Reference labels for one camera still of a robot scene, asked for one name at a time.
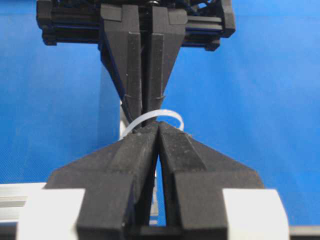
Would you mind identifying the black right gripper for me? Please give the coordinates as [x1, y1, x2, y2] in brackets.
[36, 0, 236, 122]

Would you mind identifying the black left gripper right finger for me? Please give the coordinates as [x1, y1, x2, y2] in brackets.
[158, 122, 264, 240]

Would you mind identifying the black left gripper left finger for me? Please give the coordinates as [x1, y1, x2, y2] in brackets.
[45, 123, 159, 240]

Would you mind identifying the thin black wire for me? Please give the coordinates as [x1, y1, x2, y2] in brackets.
[119, 94, 141, 133]

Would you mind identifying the translucent white zip-tie loop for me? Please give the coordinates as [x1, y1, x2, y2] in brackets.
[119, 109, 185, 140]

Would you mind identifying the square aluminium extrusion frame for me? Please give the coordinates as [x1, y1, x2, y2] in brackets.
[0, 63, 161, 226]

